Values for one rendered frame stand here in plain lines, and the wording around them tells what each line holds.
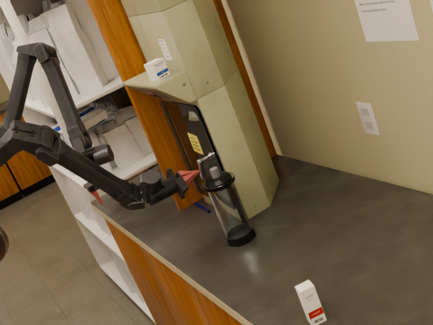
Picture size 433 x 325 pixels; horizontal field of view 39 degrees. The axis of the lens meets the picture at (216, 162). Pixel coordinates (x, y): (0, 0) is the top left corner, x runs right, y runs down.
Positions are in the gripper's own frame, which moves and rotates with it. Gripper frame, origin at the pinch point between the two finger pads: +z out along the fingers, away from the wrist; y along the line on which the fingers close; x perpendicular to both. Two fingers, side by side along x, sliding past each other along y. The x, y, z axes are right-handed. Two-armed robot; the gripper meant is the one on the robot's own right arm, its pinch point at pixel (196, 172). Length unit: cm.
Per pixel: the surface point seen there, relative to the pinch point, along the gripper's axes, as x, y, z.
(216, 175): -16.2, -10.8, -1.3
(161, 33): -34.2, 34.3, 5.3
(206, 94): -24.1, 12.6, 9.6
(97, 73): 66, 103, 13
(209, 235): 12.7, -18.1, -5.4
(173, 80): -30.2, 19.0, 0.6
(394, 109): -39, -29, 49
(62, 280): 258, 84, -38
